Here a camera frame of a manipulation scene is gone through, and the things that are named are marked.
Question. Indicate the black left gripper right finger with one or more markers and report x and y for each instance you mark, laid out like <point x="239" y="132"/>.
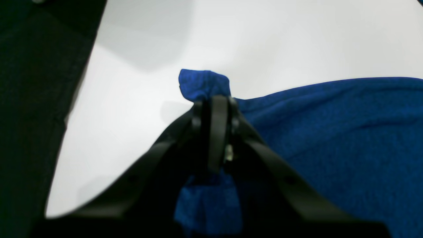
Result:
<point x="231" y="134"/>

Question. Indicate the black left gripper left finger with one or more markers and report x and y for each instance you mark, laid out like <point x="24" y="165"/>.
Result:
<point x="155" y="178"/>

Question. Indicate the blue long-sleeve T-shirt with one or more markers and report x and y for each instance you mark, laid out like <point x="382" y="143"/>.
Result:
<point x="358" y="142"/>

